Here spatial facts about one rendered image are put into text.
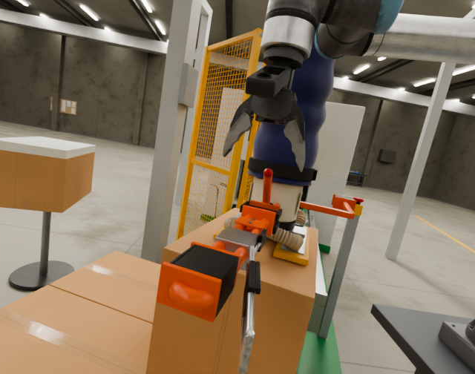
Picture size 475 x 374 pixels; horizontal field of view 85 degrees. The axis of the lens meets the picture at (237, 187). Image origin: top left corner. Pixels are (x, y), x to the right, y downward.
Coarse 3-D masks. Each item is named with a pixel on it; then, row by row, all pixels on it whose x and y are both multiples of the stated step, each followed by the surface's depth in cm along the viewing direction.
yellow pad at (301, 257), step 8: (296, 224) 95; (304, 240) 86; (280, 248) 77; (288, 248) 77; (304, 248) 80; (280, 256) 74; (288, 256) 74; (296, 256) 73; (304, 256) 74; (304, 264) 73
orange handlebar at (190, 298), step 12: (276, 204) 80; (300, 204) 91; (312, 204) 90; (348, 204) 104; (240, 216) 58; (348, 216) 87; (240, 228) 53; (264, 228) 56; (240, 252) 40; (240, 264) 38; (168, 288) 29; (180, 288) 28; (192, 288) 29; (180, 300) 27; (192, 300) 27; (204, 300) 28
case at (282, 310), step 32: (256, 256) 74; (288, 288) 60; (160, 320) 72; (192, 320) 69; (224, 320) 66; (256, 320) 63; (288, 320) 60; (160, 352) 73; (192, 352) 70; (224, 352) 67; (256, 352) 64; (288, 352) 61
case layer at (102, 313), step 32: (128, 256) 141; (64, 288) 106; (96, 288) 110; (128, 288) 114; (0, 320) 85; (32, 320) 88; (64, 320) 90; (96, 320) 93; (128, 320) 95; (0, 352) 74; (32, 352) 76; (64, 352) 78; (96, 352) 80; (128, 352) 82
